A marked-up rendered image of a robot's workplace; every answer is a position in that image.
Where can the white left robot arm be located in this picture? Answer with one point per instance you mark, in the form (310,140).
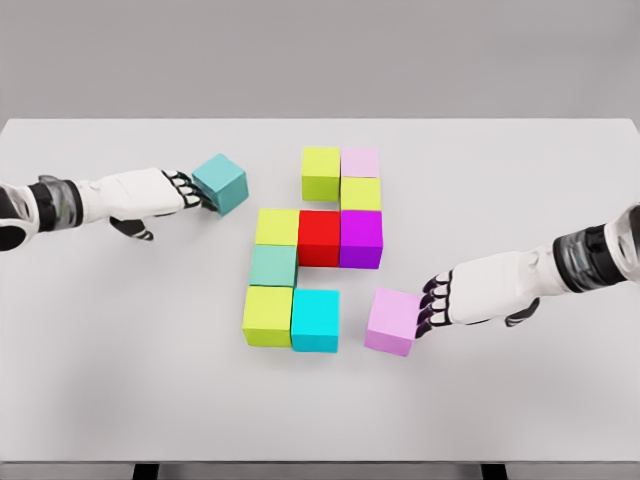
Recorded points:
(50,202)

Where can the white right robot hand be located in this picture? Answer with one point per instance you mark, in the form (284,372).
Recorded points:
(480,290)

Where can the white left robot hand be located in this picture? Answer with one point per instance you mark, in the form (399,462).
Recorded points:
(145,192)

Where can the yellow-green cube block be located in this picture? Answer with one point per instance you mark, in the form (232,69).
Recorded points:
(277,226)
(361,194)
(320,170)
(267,312)

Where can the pale pink cube block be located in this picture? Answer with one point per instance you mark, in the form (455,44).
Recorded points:
(360,161)

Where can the cyan cube block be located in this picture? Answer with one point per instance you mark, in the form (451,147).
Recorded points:
(315,317)

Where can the mint green cube block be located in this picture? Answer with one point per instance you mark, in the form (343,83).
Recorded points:
(272,265)

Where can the teal cube block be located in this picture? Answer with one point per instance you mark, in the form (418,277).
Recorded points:
(222,182)

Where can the purple cube block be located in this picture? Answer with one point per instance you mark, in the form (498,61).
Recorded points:
(361,237)

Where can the red cube block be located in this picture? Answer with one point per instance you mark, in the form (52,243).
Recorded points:
(320,235)

